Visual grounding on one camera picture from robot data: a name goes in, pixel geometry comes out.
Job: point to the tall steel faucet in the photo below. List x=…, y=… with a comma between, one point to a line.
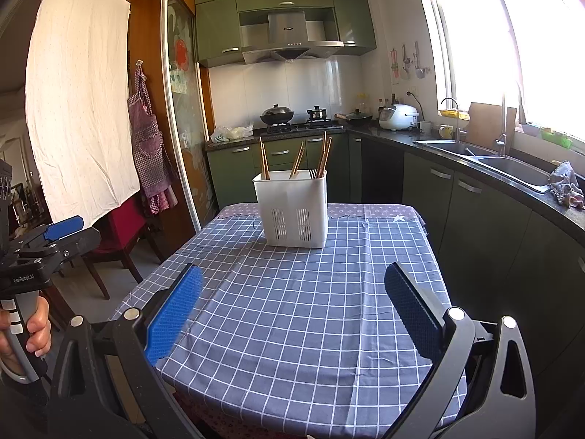
x=502, y=141

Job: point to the cream cup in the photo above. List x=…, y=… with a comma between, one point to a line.
x=445, y=131

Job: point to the purple checked apron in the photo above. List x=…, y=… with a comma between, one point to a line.
x=148, y=146

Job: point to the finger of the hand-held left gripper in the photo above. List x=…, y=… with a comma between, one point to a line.
x=73, y=244
x=64, y=228

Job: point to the white rice cooker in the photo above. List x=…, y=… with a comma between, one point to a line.
x=397, y=118

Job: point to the green plastic container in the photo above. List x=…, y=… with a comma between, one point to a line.
x=555, y=138

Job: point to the red upholstered wooden chair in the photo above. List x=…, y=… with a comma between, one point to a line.
x=123, y=228

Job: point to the condiment bottles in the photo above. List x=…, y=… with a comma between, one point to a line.
x=386, y=101

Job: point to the black frying pan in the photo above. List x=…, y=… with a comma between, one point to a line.
x=359, y=120

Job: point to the frosted glass sliding door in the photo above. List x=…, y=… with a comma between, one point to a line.
x=185, y=100

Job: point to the mauve star-print tablecloth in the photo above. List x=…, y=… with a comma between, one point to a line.
x=365, y=210

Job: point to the green wall cabinets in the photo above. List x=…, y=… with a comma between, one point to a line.
x=217, y=27

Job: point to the brown cutting board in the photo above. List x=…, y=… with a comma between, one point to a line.
x=489, y=128

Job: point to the person's left hand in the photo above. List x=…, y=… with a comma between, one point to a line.
x=41, y=334

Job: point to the black wok with lid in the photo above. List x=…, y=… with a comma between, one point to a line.
x=276, y=115

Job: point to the white hanging sheet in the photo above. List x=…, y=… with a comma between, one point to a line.
x=77, y=100

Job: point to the crumpled dish rag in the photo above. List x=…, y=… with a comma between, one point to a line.
x=566, y=185

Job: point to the white plastic utensil holder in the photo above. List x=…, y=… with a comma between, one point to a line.
x=292, y=210

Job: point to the hanging metal spatula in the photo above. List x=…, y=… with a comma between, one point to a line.
x=419, y=71

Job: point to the blue checked tablecloth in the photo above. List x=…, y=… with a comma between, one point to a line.
x=297, y=306

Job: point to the green base cabinets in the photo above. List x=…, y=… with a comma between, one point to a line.
x=233, y=173

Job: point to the curved steel faucet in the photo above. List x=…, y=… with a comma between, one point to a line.
x=457, y=128

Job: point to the steel range hood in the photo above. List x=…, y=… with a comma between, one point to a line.
x=288, y=32

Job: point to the white plastic bags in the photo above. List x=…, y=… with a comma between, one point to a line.
x=233, y=132

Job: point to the hanging metal skimmer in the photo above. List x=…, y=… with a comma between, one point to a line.
x=406, y=71

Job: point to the yellow sill tray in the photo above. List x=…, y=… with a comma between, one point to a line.
x=450, y=113

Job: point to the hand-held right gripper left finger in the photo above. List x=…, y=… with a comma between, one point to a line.
x=176, y=311

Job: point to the black gas stove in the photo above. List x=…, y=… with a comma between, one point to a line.
x=301, y=126

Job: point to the white mug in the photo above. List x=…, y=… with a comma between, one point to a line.
x=425, y=127

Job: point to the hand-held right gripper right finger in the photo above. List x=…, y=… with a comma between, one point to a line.
x=411, y=311

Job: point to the black built-in appliance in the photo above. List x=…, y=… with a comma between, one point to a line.
x=381, y=169

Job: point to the steel double sink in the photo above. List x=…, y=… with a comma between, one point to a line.
x=512, y=169

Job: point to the kitchen window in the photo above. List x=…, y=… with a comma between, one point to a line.
x=525, y=45

